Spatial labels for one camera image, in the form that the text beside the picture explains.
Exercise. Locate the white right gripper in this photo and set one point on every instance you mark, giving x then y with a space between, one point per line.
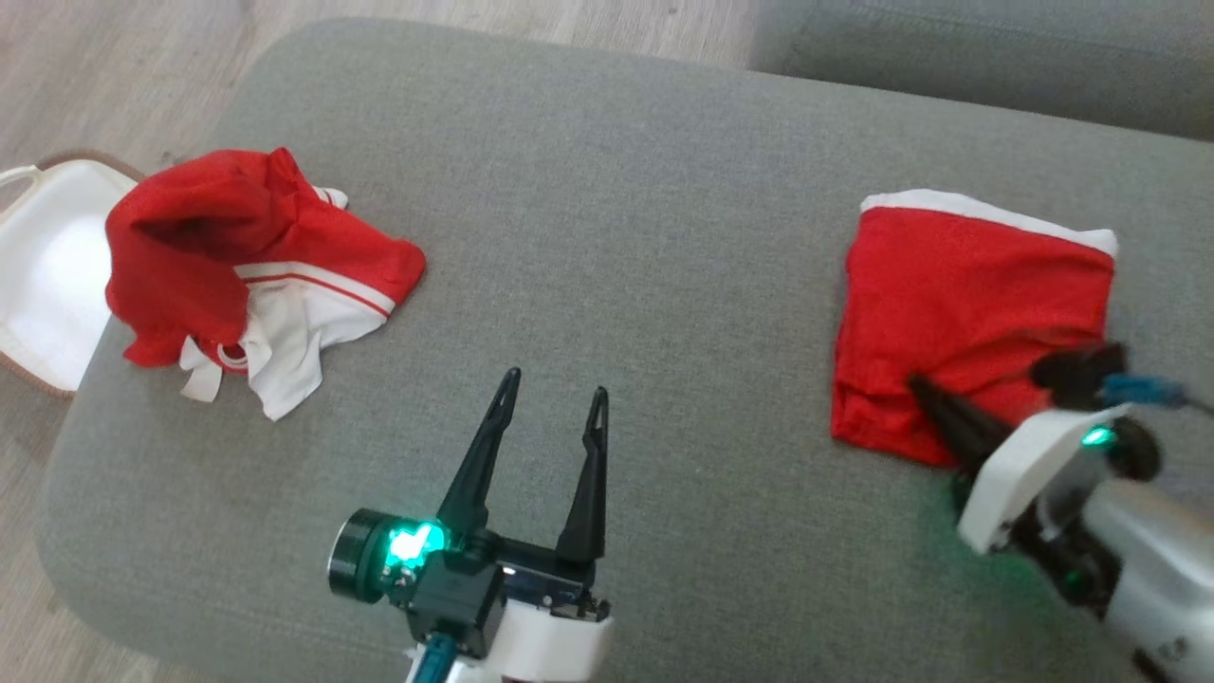
1024 474

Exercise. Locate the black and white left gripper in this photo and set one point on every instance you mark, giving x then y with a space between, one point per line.
555 645

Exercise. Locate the red shorts with white waistband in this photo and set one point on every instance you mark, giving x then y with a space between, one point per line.
967 294

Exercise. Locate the red and white striped shirt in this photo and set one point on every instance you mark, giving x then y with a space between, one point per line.
190 237

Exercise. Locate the white laundry basket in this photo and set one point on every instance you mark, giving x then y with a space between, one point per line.
47 275

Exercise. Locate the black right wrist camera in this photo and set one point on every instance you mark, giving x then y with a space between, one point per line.
1076 368

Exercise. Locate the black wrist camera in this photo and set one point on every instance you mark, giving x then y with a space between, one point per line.
1076 368
455 602

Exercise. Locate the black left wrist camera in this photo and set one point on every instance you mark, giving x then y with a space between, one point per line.
455 602

